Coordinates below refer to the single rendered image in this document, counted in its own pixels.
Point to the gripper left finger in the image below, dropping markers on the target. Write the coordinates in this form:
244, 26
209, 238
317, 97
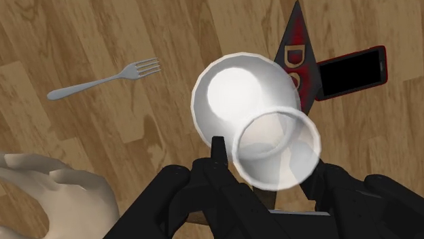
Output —
212, 192

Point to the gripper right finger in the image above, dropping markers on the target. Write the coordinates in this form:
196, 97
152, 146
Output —
364, 205

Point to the clear glass cup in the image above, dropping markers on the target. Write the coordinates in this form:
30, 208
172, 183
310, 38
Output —
276, 149

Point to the white bowl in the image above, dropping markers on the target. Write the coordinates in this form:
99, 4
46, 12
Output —
232, 96

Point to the red smartphone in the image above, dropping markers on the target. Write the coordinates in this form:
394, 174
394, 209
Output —
351, 72

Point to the silver fork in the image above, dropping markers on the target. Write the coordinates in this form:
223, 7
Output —
99, 80

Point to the dark red lettered box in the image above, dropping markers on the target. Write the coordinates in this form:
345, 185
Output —
299, 59

